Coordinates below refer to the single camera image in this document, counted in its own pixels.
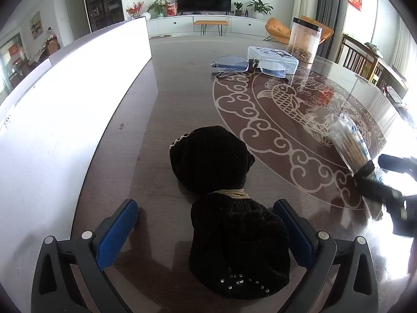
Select framed landscape painting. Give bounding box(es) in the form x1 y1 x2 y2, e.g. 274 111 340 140
30 11 43 38

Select grey curtain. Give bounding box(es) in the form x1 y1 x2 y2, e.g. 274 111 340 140
314 0 351 60

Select clear jar with black lid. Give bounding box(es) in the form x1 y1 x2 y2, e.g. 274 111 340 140
287 17 323 64

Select clear cotton swab pack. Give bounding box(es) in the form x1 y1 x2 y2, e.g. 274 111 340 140
328 111 384 185

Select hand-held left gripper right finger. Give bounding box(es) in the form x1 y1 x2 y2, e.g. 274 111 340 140
272 199 380 313

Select black television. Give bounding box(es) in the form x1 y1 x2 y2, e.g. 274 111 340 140
176 0 233 15

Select bushy green potted plant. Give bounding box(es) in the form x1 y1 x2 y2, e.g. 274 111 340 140
146 0 169 19

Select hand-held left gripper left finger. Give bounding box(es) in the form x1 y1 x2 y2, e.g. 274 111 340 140
31 198 140 313

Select red flower arrangement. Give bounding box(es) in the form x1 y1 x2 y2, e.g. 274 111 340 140
125 2 146 19

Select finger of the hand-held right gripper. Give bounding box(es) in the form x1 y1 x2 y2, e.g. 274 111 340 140
353 162 408 222
378 154 417 180

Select white door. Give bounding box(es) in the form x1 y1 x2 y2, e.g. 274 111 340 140
65 0 90 42

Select white television cabinet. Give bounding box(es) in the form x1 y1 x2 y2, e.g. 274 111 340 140
145 15 278 38

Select clear safety glasses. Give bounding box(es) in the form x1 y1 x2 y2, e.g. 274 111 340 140
210 55 289 81

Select orange bench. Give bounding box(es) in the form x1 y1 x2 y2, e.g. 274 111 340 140
194 20 229 37

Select wooden chair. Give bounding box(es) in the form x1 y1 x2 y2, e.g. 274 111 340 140
337 34 408 98

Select dark glass display cabinet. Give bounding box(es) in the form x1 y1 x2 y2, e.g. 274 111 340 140
82 0 125 34

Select large white panel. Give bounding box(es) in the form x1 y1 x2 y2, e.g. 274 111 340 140
0 16 152 300

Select black velvet hair bow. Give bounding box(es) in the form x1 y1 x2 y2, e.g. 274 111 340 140
169 125 291 300

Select orange lounge chair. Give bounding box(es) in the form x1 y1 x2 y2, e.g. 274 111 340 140
265 16 335 45

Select wide-leaf green potted plant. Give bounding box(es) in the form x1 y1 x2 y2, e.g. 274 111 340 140
246 0 274 20

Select clear plastic box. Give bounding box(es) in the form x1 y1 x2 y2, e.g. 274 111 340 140
247 46 299 75

